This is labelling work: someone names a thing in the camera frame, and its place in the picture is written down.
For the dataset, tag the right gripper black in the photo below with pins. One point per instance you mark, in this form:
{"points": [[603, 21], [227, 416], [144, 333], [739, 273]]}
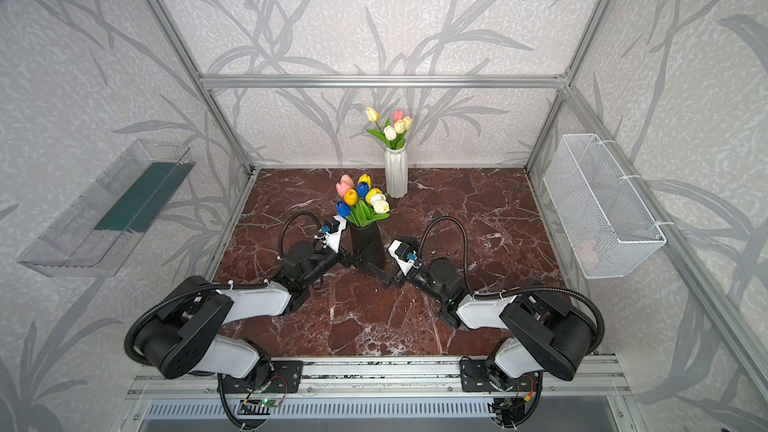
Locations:
{"points": [[398, 269]]}

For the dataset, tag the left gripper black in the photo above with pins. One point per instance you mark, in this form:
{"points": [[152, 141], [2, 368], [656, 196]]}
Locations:
{"points": [[339, 255]]}

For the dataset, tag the black cone vase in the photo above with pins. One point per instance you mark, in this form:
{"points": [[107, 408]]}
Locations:
{"points": [[368, 246]]}

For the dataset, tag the orange yellow tulip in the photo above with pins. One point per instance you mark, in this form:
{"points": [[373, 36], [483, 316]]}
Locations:
{"points": [[351, 197]]}

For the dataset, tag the pale blue white tulip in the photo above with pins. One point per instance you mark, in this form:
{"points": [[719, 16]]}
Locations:
{"points": [[376, 198]]}

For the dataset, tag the light pink tulip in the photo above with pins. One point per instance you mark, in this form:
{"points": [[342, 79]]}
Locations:
{"points": [[347, 180]]}

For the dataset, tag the white ribbed ceramic vase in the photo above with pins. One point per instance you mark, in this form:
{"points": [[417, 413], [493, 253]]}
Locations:
{"points": [[396, 171]]}

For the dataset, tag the tall cream tulip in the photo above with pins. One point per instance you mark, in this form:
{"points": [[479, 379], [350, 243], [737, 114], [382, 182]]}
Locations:
{"points": [[400, 126]]}

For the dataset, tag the pale yellow tulip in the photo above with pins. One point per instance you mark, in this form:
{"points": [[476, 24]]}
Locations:
{"points": [[377, 131]]}

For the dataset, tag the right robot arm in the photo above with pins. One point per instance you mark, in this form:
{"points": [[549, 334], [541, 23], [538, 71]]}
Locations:
{"points": [[553, 328]]}

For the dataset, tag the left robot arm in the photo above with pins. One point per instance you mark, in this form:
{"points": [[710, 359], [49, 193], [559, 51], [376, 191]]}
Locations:
{"points": [[180, 335]]}

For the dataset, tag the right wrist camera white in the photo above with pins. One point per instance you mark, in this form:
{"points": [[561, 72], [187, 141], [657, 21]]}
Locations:
{"points": [[405, 254]]}

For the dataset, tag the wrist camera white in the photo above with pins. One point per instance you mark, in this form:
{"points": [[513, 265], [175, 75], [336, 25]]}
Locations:
{"points": [[330, 233], [405, 254]]}

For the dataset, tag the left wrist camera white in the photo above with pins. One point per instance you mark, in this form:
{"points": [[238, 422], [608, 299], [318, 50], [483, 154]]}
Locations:
{"points": [[330, 233]]}

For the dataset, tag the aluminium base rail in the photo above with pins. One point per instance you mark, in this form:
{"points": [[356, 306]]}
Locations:
{"points": [[397, 376]]}

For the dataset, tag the white wire mesh basket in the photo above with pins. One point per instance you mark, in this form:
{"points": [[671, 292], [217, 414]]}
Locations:
{"points": [[609, 227]]}

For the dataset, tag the clear plastic wall shelf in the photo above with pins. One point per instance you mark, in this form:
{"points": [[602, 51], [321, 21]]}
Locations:
{"points": [[95, 235]]}

